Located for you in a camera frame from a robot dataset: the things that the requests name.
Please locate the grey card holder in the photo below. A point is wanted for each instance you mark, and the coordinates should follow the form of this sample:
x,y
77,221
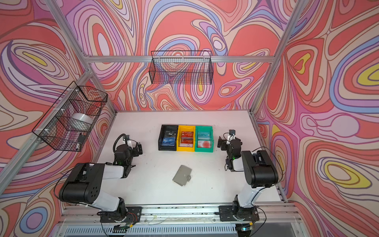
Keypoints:
x,y
182,176

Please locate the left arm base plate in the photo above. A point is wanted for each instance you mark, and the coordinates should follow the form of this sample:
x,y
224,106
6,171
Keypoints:
x,y
131,215

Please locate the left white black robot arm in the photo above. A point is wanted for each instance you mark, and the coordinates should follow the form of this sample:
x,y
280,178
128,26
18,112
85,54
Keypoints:
x,y
84,186

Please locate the black plastic bin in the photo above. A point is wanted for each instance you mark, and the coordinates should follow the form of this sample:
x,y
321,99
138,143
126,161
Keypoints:
x,y
168,137

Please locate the black wire basket wall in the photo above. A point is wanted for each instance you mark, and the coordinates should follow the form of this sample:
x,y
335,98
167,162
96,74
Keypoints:
x,y
79,108
181,67

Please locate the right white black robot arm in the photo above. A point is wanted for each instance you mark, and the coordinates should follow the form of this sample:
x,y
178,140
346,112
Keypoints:
x,y
259,172

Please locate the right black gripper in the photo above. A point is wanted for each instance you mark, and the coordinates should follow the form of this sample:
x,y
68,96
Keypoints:
x,y
221,143

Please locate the black wire basket left wall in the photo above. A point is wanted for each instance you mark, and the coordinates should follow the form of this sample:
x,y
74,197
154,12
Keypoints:
x,y
79,108

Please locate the black wire basket back wall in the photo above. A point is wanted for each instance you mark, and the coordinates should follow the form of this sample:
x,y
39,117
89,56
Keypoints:
x,y
181,67

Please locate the green plastic bin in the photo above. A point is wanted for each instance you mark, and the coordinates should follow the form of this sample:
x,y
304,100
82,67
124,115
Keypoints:
x,y
204,139

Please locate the silver tape roll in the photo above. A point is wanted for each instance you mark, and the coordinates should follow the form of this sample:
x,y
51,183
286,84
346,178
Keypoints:
x,y
80,122

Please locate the small black device in basket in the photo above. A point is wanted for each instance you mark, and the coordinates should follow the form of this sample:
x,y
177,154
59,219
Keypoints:
x,y
81,139

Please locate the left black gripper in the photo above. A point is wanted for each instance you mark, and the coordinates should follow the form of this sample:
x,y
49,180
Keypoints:
x,y
137,148

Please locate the yellow plastic bin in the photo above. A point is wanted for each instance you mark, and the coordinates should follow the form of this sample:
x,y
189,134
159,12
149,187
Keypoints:
x,y
186,138

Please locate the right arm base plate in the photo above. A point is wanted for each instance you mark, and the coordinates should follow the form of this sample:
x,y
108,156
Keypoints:
x,y
229,213

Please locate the aluminium front rail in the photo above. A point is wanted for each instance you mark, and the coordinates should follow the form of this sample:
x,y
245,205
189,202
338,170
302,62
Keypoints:
x,y
271,212

